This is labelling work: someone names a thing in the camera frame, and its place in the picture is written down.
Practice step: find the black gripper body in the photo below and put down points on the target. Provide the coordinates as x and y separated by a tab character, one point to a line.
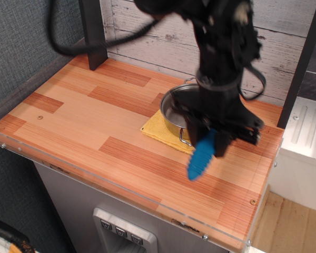
226	112

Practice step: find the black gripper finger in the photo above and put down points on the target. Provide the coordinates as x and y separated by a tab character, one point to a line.
222	140
197	129

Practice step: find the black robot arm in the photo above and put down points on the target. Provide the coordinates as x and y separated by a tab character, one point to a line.
228	43

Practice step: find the silver metal pot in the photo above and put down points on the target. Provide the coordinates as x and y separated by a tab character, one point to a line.
173	113

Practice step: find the yellow cloth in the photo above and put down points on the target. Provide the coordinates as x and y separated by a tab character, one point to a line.
156	128

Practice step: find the white toy sink unit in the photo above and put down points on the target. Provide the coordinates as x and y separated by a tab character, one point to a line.
293	175

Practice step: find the silver dispenser panel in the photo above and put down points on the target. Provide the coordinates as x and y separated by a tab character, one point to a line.
119	235

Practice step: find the grey toy fridge cabinet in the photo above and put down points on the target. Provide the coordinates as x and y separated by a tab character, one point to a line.
75	203

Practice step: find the dark right shelf post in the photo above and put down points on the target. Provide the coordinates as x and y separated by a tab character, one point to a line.
298	75

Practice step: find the dark shelf post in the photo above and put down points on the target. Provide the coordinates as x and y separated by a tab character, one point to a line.
298	75
93	28

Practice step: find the dark left shelf post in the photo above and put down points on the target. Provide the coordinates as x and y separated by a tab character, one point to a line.
93	28

